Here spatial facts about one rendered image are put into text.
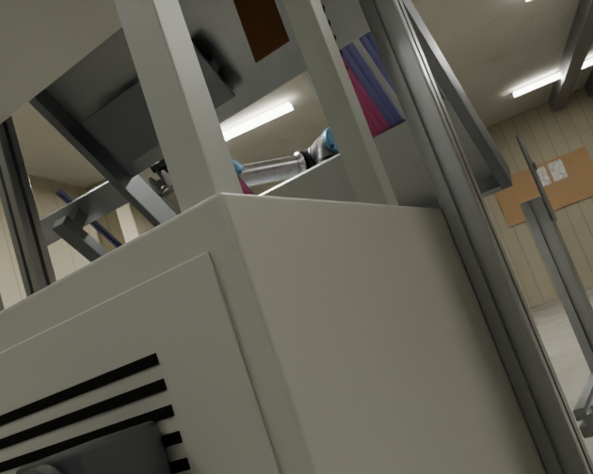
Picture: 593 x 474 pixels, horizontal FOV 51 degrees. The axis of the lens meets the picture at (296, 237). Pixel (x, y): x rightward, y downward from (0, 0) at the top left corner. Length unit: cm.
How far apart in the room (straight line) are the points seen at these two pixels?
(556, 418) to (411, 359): 26
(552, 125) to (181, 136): 1023
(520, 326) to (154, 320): 44
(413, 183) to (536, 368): 63
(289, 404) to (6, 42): 66
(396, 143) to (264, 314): 89
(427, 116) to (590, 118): 992
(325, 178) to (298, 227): 86
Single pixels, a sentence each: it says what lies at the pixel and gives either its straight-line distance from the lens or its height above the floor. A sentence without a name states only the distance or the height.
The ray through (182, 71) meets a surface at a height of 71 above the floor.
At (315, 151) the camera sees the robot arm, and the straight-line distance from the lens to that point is 205.
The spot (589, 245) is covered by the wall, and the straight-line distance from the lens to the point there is 1033.
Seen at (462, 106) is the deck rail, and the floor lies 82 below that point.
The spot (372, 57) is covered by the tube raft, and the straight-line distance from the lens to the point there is 114.
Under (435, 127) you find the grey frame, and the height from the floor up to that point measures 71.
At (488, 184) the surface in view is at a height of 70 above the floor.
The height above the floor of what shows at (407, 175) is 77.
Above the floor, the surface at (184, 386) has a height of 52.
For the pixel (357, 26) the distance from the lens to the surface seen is 111.
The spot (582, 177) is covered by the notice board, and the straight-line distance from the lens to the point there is 1041.
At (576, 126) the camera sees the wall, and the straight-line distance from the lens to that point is 1058.
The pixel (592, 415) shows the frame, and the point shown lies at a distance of 97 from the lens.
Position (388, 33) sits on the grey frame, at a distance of 79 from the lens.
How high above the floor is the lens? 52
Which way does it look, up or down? 10 degrees up
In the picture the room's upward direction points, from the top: 19 degrees counter-clockwise
